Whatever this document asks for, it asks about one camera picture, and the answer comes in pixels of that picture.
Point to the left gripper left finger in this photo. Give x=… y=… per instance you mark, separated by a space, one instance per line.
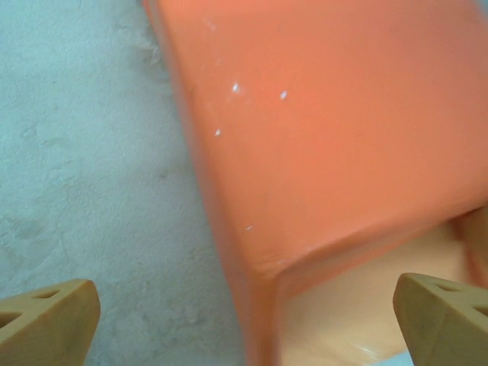
x=45 y=328

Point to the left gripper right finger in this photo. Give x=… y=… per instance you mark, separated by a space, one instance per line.
x=446 y=328

